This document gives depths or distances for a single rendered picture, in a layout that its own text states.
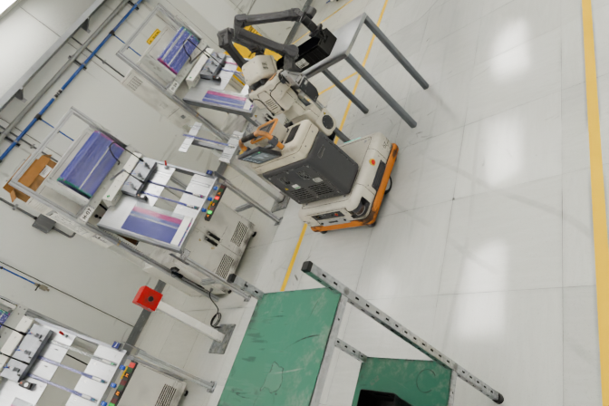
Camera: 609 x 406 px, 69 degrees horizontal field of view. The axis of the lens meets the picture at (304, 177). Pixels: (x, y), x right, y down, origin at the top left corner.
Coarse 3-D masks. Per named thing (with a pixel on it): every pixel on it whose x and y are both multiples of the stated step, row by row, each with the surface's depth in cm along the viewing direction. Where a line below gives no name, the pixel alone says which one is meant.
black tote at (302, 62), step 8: (328, 32) 301; (312, 40) 314; (320, 40) 295; (328, 40) 300; (304, 48) 324; (312, 48) 298; (320, 48) 295; (328, 48) 298; (304, 56) 306; (312, 56) 304; (320, 56) 301; (280, 64) 345; (296, 64) 316; (304, 64) 313; (312, 64) 311
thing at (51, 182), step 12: (108, 132) 366; (36, 156) 333; (120, 156) 368; (24, 168) 327; (48, 180) 330; (228, 180) 378; (60, 192) 343; (72, 192) 336; (84, 204) 347; (84, 216) 341
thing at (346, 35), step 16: (368, 16) 321; (336, 32) 339; (352, 32) 314; (336, 48) 317; (320, 64) 322; (352, 64) 304; (336, 80) 385; (368, 80) 311; (416, 80) 350; (352, 96) 394; (384, 96) 318; (400, 112) 326; (336, 128) 374
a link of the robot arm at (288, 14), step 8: (296, 8) 287; (240, 16) 276; (248, 16) 280; (256, 16) 281; (264, 16) 282; (272, 16) 283; (280, 16) 285; (288, 16) 285; (296, 16) 287; (248, 24) 282
